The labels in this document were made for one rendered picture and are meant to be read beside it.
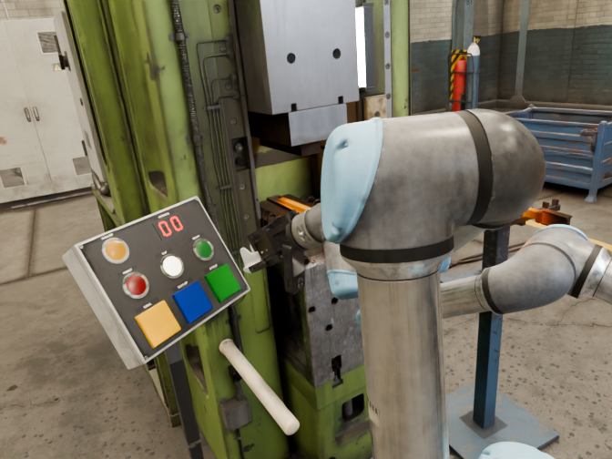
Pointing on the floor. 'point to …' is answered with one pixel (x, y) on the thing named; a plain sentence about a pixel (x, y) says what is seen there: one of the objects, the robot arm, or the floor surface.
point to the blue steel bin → (572, 145)
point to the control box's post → (183, 399)
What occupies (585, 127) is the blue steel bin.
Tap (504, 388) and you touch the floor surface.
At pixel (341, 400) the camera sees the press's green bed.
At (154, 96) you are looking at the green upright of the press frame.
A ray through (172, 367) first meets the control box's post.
